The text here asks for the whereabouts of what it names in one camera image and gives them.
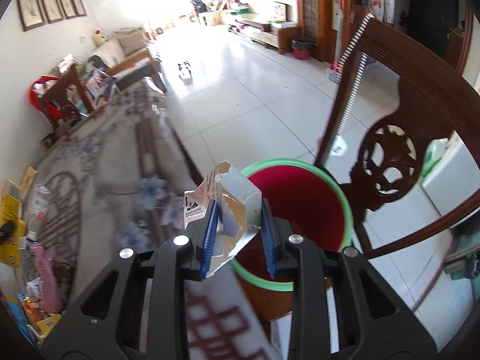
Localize torn white carton piece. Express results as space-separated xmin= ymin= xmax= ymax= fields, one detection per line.
xmin=183 ymin=161 xmax=262 ymax=278

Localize small red trash basket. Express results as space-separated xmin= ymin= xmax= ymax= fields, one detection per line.
xmin=291 ymin=37 xmax=315 ymax=60

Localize red bin green rim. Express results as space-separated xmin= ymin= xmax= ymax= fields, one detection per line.
xmin=229 ymin=157 xmax=354 ymax=293

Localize patterned floral tablecloth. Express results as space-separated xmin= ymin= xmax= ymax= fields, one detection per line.
xmin=34 ymin=78 xmax=279 ymax=359

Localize carved wooden chair near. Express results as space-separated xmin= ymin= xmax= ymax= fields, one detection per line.
xmin=314 ymin=6 xmax=479 ymax=258

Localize wooden chair far end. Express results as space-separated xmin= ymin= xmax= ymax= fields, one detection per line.
xmin=38 ymin=63 xmax=95 ymax=131

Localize wooden sofa with cushions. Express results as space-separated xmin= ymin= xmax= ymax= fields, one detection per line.
xmin=88 ymin=27 xmax=167 ymax=93

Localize yellow box on table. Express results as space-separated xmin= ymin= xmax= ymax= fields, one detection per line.
xmin=1 ymin=180 xmax=25 ymax=268

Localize low TV cabinet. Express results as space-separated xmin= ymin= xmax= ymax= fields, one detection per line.
xmin=226 ymin=13 xmax=302 ymax=55

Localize red bag on chair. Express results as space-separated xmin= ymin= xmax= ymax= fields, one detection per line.
xmin=28 ymin=76 xmax=66 ymax=130

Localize four framed wall pictures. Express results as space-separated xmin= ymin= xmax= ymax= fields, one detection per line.
xmin=16 ymin=0 xmax=87 ymax=32

